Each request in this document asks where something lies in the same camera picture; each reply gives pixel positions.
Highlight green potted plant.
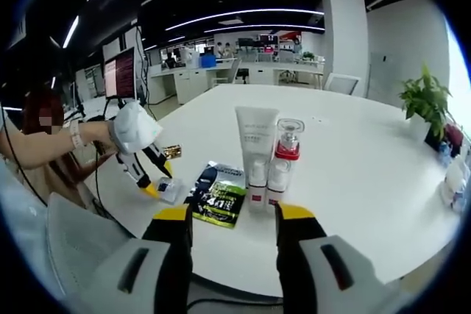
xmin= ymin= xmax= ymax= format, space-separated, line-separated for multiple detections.
xmin=399 ymin=65 xmax=453 ymax=143

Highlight large computer monitor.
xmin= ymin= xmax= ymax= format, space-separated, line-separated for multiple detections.
xmin=103 ymin=48 xmax=136 ymax=100

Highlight white skincare tube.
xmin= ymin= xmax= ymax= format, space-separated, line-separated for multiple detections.
xmin=234 ymin=106 xmax=280 ymax=182

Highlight white bottle red collar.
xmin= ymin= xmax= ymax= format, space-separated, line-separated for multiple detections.
xmin=274 ymin=118 xmax=305 ymax=174

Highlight person's light top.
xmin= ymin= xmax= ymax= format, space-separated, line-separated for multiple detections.
xmin=0 ymin=159 xmax=51 ymax=263

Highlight white mesh office chair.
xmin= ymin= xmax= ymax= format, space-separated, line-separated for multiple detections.
xmin=46 ymin=192 xmax=155 ymax=307

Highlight person's left hand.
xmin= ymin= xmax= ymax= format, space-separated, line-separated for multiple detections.
xmin=81 ymin=121 xmax=119 ymax=154

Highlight person's head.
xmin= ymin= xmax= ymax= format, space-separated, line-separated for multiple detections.
xmin=21 ymin=85 xmax=65 ymax=153

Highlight white conference chair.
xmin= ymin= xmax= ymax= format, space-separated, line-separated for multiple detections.
xmin=323 ymin=73 xmax=362 ymax=97

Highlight blue wrapped object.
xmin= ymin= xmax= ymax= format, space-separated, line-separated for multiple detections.
xmin=439 ymin=143 xmax=453 ymax=168

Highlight white office desk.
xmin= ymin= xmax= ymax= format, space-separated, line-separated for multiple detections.
xmin=249 ymin=58 xmax=327 ymax=90
xmin=149 ymin=63 xmax=240 ymax=105

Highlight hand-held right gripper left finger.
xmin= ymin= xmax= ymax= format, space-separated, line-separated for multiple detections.
xmin=76 ymin=204 xmax=195 ymax=314

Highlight white wristwatch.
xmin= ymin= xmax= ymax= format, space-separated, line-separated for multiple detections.
xmin=68 ymin=119 xmax=85 ymax=149

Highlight dark red pouch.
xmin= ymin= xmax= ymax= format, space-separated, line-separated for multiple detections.
xmin=443 ymin=124 xmax=464 ymax=148

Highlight clear sachet dark square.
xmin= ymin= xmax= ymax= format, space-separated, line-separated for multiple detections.
xmin=156 ymin=176 xmax=184 ymax=204

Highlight pink lit screen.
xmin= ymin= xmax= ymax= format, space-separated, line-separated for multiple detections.
xmin=259 ymin=33 xmax=280 ymax=54

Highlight gold foil sachet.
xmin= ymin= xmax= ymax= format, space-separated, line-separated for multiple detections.
xmin=163 ymin=143 xmax=184 ymax=160

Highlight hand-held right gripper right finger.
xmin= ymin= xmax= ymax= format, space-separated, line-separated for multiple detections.
xmin=274 ymin=202 xmax=406 ymax=314

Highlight green black skincare sachet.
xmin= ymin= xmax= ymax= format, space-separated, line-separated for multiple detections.
xmin=183 ymin=160 xmax=247 ymax=229

